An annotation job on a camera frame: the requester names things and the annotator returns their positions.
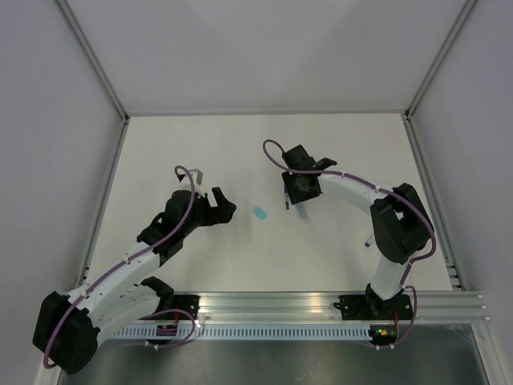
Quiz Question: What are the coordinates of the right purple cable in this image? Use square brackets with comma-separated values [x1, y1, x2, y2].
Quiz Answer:
[262, 139, 437, 265]

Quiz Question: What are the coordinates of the left aluminium frame post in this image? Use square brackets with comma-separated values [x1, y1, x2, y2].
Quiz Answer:
[55, 0, 130, 124]

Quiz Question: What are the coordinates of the aluminium frame post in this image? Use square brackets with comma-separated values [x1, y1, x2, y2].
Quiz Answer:
[403, 0, 479, 121]
[55, 0, 130, 124]

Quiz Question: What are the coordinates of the purple cable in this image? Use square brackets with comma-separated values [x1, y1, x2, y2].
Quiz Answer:
[42, 164, 197, 368]
[262, 139, 437, 265]

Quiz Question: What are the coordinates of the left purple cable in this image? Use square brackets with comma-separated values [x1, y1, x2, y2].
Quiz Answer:
[42, 164, 197, 368]

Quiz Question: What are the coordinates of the right aluminium frame post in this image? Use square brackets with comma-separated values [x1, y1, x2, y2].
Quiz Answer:
[403, 0, 479, 121]

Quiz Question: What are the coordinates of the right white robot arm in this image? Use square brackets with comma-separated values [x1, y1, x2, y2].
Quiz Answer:
[281, 145, 436, 319]

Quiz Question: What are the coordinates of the light blue highlighter cap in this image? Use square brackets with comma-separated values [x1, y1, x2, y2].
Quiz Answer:
[252, 206, 268, 220]

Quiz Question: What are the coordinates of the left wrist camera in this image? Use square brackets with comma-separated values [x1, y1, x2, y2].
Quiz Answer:
[180, 168, 203, 190]

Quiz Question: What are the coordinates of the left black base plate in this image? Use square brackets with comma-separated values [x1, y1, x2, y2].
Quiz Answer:
[161, 294, 200, 322]

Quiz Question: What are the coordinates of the purple pen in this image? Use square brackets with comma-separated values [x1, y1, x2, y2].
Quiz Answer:
[284, 186, 289, 210]

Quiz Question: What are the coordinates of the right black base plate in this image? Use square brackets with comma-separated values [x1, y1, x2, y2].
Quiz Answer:
[333, 294, 414, 321]

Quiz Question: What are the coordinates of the light blue highlighter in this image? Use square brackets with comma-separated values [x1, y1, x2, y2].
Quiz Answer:
[295, 203, 310, 224]

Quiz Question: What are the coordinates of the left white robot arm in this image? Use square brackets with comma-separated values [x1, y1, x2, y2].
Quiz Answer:
[32, 187, 236, 375]

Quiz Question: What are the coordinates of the aluminium front rail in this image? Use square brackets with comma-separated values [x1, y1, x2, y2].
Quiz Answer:
[58, 290, 491, 322]

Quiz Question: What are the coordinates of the white slotted cable duct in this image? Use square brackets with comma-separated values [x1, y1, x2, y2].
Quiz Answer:
[111, 323, 372, 341]

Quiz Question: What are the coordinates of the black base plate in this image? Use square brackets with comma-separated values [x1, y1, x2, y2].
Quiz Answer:
[161, 294, 200, 322]
[333, 294, 414, 321]

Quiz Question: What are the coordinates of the white pen with blue tip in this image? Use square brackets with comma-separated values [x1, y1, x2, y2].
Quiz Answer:
[365, 236, 374, 247]

